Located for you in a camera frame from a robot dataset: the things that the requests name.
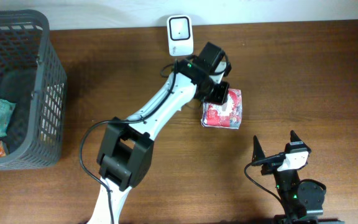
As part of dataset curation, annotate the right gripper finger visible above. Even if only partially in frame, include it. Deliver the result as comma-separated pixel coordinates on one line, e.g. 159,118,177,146
290,130,302,142
252,136,265,162

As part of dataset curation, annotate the red floral tissue pack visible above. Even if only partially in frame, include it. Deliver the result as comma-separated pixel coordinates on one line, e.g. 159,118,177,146
201,88,242,129

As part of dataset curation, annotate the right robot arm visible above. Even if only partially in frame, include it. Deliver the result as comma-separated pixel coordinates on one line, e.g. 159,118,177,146
244,131,343,224

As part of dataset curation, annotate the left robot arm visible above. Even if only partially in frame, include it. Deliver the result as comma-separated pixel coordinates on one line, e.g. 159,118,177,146
89,42,231,223

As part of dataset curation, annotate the white barcode scanner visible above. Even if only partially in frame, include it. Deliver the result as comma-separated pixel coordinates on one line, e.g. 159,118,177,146
167,15,194,57

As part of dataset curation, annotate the grey plastic mesh basket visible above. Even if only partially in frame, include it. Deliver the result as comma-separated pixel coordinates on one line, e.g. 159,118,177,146
0,9,67,170

